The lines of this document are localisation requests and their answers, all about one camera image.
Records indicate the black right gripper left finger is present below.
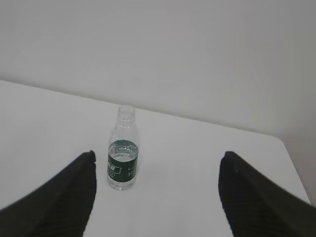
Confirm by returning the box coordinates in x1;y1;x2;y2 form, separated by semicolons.
0;151;97;237

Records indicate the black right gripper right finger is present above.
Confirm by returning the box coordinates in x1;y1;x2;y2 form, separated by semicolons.
218;151;316;237

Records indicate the clear green-label water bottle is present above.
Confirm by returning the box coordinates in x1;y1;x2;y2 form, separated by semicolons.
107;105;140;191

